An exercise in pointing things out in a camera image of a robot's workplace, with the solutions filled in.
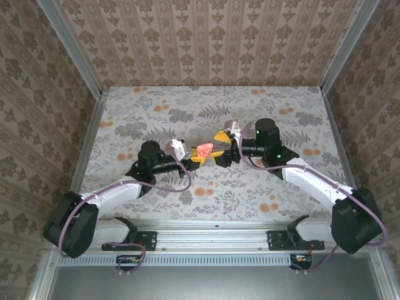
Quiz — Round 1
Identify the pink earbud charging case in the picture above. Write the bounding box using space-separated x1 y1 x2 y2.
196 142 215 157

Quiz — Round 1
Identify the floral patterned table cover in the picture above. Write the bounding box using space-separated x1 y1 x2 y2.
67 86 359 224

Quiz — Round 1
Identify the grey metal sheet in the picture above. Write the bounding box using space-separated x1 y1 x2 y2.
46 265 391 300

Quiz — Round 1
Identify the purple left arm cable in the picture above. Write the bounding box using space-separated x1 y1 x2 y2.
57 146 192 278

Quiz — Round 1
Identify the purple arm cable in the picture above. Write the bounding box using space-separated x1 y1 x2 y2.
57 146 192 278
239 123 388 276

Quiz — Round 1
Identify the aluminium side rail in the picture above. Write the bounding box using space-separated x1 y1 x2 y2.
320 86 369 228
59 90 110 229

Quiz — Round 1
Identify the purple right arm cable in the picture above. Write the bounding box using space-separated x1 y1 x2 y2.
239 123 388 276

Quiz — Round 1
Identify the aluminium frame rail at bases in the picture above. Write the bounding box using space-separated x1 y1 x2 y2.
45 218 384 254

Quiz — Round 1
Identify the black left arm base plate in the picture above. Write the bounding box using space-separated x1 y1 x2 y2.
101 230 157 252

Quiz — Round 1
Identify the grey slotted cable duct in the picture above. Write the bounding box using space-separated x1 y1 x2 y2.
57 253 293 266

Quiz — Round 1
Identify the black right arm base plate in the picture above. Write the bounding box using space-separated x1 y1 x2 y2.
267 230 326 251

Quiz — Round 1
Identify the small circuit board with wires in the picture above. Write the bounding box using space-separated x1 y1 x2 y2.
289 253 314 270
116 254 144 271

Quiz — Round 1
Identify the aluminium frame post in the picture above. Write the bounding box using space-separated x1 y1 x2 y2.
320 0 381 94
36 0 104 98

